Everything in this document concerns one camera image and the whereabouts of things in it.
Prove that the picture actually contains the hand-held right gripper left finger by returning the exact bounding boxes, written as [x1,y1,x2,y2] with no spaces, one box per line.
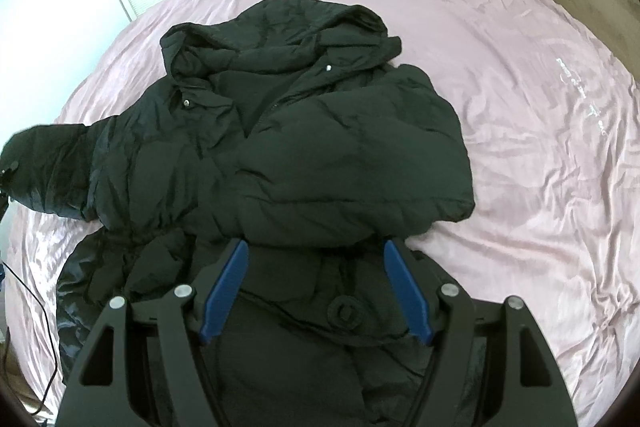
[56,239,250,427]

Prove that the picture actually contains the black cable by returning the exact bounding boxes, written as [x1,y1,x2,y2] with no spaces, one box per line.
[0,259,60,413]

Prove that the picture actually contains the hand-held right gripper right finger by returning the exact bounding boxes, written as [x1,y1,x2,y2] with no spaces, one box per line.
[383,237,577,427]

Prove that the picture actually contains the pink bed sheet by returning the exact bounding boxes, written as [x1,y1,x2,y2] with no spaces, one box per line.
[4,0,640,427]

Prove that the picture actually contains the black puffer jacket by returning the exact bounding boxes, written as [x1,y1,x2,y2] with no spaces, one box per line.
[0,0,477,427]

